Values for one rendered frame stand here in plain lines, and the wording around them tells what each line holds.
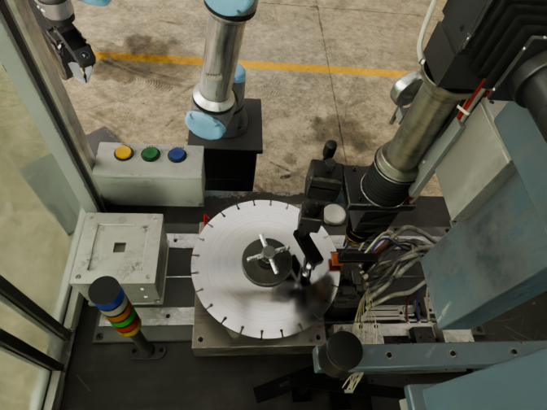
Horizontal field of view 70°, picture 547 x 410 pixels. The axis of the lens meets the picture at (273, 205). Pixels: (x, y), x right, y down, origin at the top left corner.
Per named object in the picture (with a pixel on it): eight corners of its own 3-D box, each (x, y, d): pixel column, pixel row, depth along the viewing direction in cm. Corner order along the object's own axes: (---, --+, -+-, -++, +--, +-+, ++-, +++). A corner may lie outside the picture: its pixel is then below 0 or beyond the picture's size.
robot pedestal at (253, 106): (187, 194, 207) (172, 80, 144) (263, 195, 211) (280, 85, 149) (181, 263, 185) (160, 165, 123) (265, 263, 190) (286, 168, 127)
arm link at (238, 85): (249, 93, 130) (251, 58, 119) (236, 120, 123) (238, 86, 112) (215, 83, 131) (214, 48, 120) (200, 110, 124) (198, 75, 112)
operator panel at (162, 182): (106, 205, 113) (91, 173, 100) (112, 174, 119) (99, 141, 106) (203, 207, 116) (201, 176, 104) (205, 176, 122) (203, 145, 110)
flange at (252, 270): (300, 272, 86) (302, 268, 84) (256, 294, 82) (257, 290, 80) (276, 233, 91) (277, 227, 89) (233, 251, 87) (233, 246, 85)
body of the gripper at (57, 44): (77, 40, 114) (63, -1, 104) (93, 55, 111) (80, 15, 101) (52, 49, 111) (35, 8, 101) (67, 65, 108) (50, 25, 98)
